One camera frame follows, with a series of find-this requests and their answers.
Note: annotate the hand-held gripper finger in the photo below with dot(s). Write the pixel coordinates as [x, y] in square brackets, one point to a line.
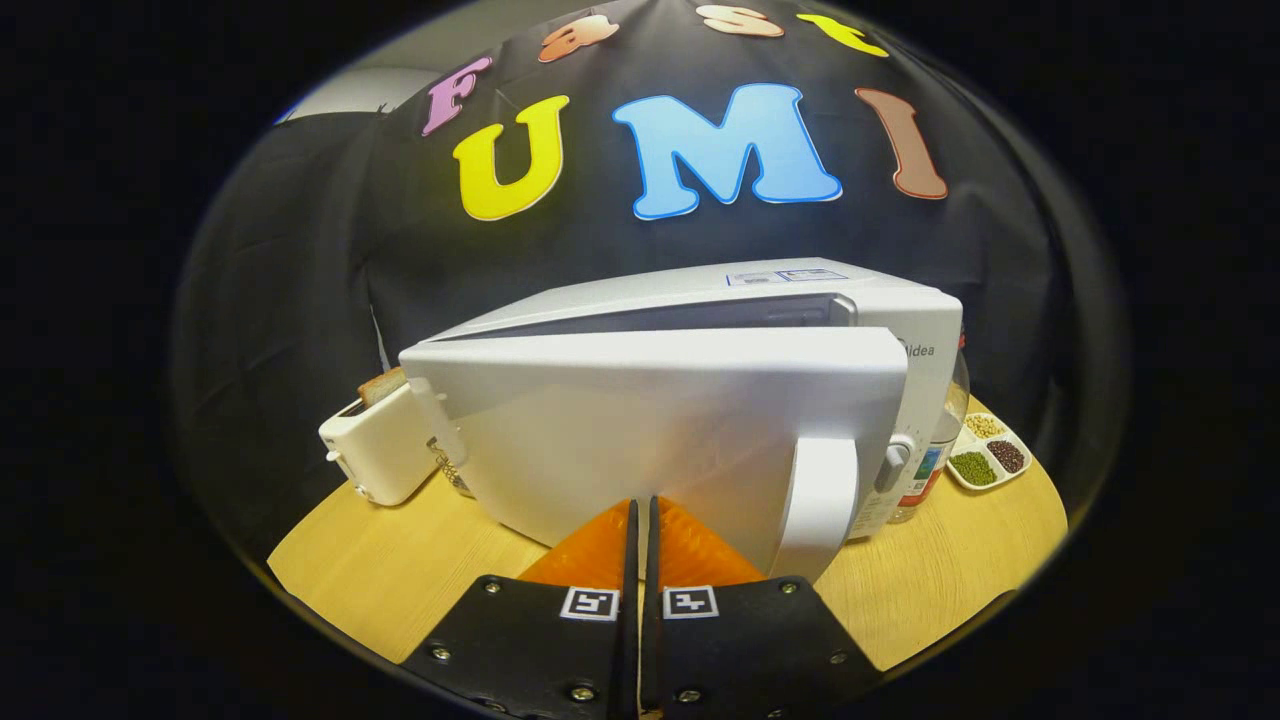
[650, 640]
[630, 640]

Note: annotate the white microwave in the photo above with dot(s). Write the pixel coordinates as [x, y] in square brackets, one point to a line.
[620, 430]

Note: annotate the white toaster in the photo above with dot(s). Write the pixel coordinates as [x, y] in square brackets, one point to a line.
[385, 450]

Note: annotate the clear plastic water bottle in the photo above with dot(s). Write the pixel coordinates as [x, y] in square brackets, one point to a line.
[925, 470]

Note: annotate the toast slice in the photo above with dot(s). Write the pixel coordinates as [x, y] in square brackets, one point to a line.
[382, 386]

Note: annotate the white divided bean dish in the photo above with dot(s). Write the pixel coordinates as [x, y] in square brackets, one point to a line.
[985, 455]

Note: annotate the black backdrop cloth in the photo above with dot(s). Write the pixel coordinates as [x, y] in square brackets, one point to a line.
[300, 280]

